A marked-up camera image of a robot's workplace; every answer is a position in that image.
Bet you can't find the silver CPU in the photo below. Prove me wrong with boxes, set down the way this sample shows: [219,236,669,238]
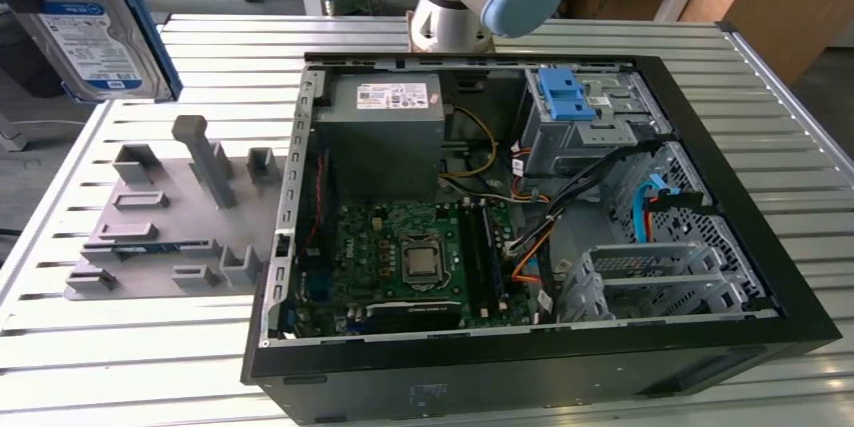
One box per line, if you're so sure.
[406,246,440,277]

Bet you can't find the green motherboard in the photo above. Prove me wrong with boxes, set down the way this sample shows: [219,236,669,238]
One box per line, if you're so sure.
[292,199,535,338]

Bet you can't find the black PC case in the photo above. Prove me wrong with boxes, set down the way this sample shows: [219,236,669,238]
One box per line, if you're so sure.
[239,50,843,426]

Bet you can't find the grey metal disk bay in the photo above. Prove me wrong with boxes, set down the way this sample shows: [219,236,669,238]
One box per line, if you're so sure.
[557,241,779,323]

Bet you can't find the wooden cabinet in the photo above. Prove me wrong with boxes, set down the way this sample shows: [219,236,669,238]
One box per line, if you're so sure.
[679,0,854,88]

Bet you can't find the blue wire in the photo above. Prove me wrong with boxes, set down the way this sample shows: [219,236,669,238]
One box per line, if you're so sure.
[633,174,682,246]

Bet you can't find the grey metal foot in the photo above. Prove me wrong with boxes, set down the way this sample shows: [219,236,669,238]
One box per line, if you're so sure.
[0,111,32,153]

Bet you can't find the black graphics card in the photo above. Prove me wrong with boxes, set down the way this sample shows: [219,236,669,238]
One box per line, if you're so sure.
[346,299,466,336]

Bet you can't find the grey parts rack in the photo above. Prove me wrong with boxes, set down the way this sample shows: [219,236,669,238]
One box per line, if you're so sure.
[63,114,288,301]

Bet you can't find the blue plastic drive latch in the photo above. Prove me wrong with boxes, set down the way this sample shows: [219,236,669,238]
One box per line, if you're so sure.
[537,68,593,121]

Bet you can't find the black wire connector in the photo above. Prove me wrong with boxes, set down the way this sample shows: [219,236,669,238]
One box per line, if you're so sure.
[657,192,722,216]

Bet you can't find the hard disk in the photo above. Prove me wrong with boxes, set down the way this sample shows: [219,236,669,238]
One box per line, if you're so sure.
[0,0,183,104]

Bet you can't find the grey power supply unit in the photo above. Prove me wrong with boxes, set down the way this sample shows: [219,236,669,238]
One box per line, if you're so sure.
[312,71,447,203]

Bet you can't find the black cable bundle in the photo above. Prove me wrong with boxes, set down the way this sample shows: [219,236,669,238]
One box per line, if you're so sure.
[513,139,669,253]

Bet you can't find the CPU socket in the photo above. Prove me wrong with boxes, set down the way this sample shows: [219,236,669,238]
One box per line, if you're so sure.
[398,234,447,293]

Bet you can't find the yellow wire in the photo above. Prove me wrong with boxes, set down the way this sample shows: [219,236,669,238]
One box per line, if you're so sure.
[438,105,501,179]

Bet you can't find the orange wires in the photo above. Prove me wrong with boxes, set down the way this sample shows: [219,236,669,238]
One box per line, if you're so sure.
[510,241,559,284]

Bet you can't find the grey metal optical drive cage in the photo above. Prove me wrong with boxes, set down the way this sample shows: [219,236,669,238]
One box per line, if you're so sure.
[519,66,673,181]

